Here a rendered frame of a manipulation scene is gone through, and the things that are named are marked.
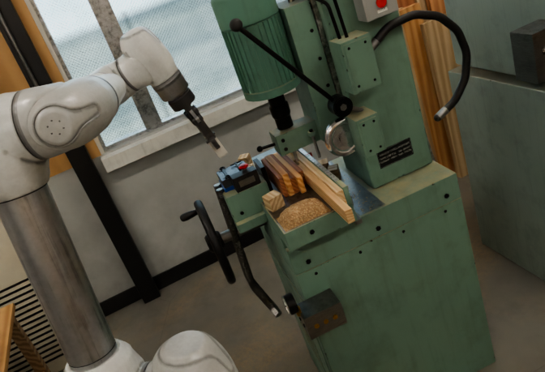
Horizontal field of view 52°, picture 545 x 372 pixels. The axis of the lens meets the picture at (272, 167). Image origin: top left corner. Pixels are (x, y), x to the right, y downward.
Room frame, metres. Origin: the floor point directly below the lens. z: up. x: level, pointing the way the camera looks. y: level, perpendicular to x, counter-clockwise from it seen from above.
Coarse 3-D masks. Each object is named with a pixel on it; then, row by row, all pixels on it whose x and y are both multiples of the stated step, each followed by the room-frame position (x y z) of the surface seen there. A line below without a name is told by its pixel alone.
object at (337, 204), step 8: (312, 176) 1.49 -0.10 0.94; (312, 184) 1.47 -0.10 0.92; (320, 184) 1.42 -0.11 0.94; (320, 192) 1.41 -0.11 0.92; (328, 192) 1.36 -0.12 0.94; (328, 200) 1.35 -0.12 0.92; (336, 200) 1.30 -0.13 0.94; (336, 208) 1.30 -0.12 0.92; (344, 208) 1.25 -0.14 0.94; (344, 216) 1.25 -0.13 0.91; (352, 216) 1.24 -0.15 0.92
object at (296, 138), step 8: (296, 120) 1.64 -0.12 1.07; (304, 120) 1.62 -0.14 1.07; (312, 120) 1.60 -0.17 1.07; (296, 128) 1.58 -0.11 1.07; (304, 128) 1.59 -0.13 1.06; (312, 128) 1.59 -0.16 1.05; (272, 136) 1.60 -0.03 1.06; (280, 136) 1.57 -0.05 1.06; (288, 136) 1.58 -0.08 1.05; (296, 136) 1.58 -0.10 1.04; (304, 136) 1.58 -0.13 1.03; (280, 144) 1.57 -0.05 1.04; (288, 144) 1.57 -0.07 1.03; (296, 144) 1.58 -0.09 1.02; (304, 144) 1.58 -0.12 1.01; (280, 152) 1.57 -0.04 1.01; (288, 152) 1.57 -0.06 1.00
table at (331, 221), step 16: (304, 192) 1.49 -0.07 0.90; (352, 208) 1.33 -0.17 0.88; (240, 224) 1.49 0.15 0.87; (256, 224) 1.50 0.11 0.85; (272, 224) 1.44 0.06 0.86; (304, 224) 1.31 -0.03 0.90; (320, 224) 1.32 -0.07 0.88; (336, 224) 1.32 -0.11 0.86; (288, 240) 1.30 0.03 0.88; (304, 240) 1.31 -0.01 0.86
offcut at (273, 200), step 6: (270, 192) 1.48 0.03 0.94; (276, 192) 1.47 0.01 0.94; (264, 198) 1.46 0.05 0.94; (270, 198) 1.45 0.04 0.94; (276, 198) 1.45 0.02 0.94; (282, 198) 1.45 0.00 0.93; (264, 204) 1.48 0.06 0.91; (270, 204) 1.44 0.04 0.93; (276, 204) 1.44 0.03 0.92; (282, 204) 1.45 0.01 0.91; (270, 210) 1.45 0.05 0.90; (276, 210) 1.44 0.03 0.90
